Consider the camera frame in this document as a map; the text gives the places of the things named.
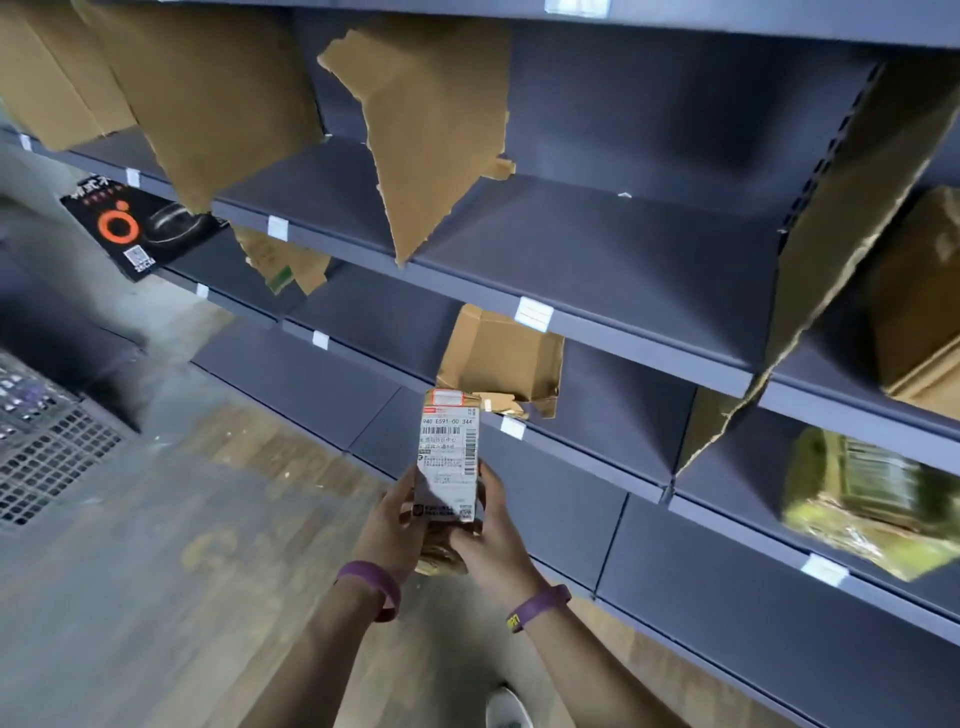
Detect person's left hand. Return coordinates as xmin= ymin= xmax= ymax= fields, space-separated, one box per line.
xmin=352 ymin=461 xmax=436 ymax=594

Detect person's right forearm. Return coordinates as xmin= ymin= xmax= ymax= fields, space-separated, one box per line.
xmin=517 ymin=603 xmax=669 ymax=728

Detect plain brown cardboard parcel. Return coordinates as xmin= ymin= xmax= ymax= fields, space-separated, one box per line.
xmin=862 ymin=185 xmax=960 ymax=423

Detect yellow parcel shelf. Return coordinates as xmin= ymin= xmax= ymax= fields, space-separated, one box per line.
xmin=413 ymin=388 xmax=483 ymax=579

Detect white plastic basket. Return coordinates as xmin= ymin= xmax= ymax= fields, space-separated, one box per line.
xmin=0 ymin=348 xmax=125 ymax=526

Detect person's left forearm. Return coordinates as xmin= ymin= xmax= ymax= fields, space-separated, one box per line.
xmin=239 ymin=592 xmax=384 ymax=728

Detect dark grey shelving unit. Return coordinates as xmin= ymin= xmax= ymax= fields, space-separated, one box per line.
xmin=18 ymin=0 xmax=849 ymax=588

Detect white sneaker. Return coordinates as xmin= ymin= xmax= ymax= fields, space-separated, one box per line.
xmin=485 ymin=686 xmax=535 ymax=728

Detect purple wristband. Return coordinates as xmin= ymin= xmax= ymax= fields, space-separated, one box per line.
xmin=504 ymin=584 xmax=573 ymax=635
xmin=335 ymin=560 xmax=403 ymax=624

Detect grey metal shelving unit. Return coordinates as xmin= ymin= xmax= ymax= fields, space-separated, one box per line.
xmin=0 ymin=0 xmax=960 ymax=728

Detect black box orange logo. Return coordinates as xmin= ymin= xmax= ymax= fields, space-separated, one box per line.
xmin=59 ymin=176 xmax=230 ymax=283

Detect green-taped parcel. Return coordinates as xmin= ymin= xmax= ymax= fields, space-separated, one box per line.
xmin=781 ymin=427 xmax=960 ymax=583

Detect person's right hand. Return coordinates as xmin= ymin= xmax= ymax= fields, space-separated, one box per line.
xmin=448 ymin=458 xmax=553 ymax=605

